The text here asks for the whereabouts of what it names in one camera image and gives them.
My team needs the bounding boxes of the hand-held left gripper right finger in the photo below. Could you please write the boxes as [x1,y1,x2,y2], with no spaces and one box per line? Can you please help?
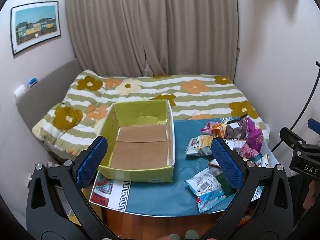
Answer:
[207,137,294,240]

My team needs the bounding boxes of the black cable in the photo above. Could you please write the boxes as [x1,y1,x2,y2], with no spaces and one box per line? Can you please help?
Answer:
[271,60,320,153]

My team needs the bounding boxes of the green cardboard box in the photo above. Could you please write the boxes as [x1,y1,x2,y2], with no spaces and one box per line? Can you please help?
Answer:
[97,99,175,182]

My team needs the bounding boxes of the framed wall picture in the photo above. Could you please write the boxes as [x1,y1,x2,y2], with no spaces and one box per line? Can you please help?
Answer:
[10,1,62,55]

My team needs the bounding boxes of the blue patterned tablecloth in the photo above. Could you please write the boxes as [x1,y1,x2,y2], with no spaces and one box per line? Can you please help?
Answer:
[90,119,280,216]

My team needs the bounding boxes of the dark brown snack packet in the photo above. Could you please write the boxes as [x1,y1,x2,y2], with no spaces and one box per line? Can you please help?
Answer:
[225,116,248,140]

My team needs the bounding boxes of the white barcode snack packet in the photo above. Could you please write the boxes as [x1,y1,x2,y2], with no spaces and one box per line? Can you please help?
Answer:
[185,167,223,195]

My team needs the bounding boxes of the pink yellow snack packet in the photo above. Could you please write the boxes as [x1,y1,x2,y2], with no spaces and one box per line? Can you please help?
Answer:
[201,121,215,135]

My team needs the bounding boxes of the grey bed headboard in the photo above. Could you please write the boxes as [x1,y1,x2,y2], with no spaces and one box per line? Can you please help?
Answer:
[15,59,83,160]

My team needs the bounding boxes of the beige curtain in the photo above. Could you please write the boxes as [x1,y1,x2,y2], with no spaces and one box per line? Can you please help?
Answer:
[64,0,238,78]

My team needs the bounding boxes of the blue white small item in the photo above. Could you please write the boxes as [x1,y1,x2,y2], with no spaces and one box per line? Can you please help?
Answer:
[26,77,39,89]

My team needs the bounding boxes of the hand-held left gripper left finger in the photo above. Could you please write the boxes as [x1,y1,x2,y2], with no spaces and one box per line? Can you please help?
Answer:
[26,135,118,240]

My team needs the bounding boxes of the silver chip bag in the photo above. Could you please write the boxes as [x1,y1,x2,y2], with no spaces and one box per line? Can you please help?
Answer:
[184,135,217,157]

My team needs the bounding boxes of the dark green snack packet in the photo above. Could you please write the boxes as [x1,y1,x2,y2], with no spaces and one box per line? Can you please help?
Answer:
[215,174,237,197]

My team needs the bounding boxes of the light blue snack packet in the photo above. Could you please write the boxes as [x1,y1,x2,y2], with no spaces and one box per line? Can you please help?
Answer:
[196,189,232,214]

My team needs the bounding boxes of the striped floral blanket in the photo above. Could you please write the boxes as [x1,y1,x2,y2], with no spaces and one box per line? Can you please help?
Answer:
[32,70,272,161]

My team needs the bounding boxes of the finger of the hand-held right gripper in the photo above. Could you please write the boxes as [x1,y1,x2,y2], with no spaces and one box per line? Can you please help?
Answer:
[307,119,320,133]
[279,127,320,153]

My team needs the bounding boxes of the purple snack packet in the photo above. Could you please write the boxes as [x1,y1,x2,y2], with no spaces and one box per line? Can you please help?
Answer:
[241,117,265,153]

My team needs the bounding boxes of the orange snack packet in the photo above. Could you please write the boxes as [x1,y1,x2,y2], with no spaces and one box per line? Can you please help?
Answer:
[212,123,227,138]

